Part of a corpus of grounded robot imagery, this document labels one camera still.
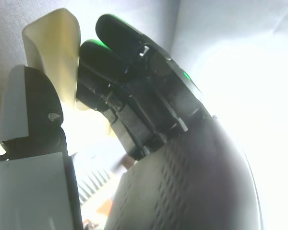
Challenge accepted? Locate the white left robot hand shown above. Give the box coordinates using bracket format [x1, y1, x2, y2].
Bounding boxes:
[0, 13, 265, 230]

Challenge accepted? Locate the cream plastic dustpan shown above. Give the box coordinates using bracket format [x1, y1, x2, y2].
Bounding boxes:
[22, 8, 113, 139]

